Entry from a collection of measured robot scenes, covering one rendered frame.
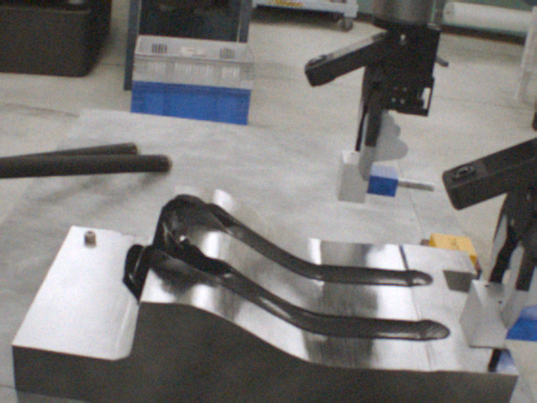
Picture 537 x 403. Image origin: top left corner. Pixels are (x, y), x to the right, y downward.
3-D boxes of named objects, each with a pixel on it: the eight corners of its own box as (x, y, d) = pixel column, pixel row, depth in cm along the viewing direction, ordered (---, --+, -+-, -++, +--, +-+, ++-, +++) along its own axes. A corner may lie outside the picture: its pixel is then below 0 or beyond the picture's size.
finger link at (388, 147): (404, 189, 97) (414, 117, 95) (358, 183, 97) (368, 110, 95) (400, 185, 100) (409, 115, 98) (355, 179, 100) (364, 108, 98)
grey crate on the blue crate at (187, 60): (247, 70, 418) (251, 43, 411) (252, 92, 381) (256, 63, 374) (137, 60, 410) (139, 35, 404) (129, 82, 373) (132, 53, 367)
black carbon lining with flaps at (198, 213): (426, 284, 91) (443, 213, 87) (450, 364, 76) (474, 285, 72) (135, 250, 90) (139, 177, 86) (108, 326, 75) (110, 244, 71)
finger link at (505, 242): (532, 300, 80) (563, 238, 74) (482, 296, 80) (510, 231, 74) (527, 281, 82) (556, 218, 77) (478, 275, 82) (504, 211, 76)
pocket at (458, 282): (469, 298, 92) (477, 272, 91) (478, 322, 87) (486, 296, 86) (434, 296, 92) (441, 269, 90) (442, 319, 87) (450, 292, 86)
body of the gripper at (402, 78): (427, 123, 95) (444, 31, 90) (361, 113, 95) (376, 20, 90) (417, 105, 102) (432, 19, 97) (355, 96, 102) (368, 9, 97)
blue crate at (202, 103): (244, 106, 427) (247, 68, 418) (246, 131, 389) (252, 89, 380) (134, 97, 419) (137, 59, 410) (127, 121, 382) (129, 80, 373)
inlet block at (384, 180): (427, 198, 106) (434, 162, 104) (432, 213, 102) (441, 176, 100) (335, 185, 106) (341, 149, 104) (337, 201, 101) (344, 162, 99)
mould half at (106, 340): (451, 310, 100) (476, 219, 94) (495, 441, 76) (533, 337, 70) (72, 267, 98) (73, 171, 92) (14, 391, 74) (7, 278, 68)
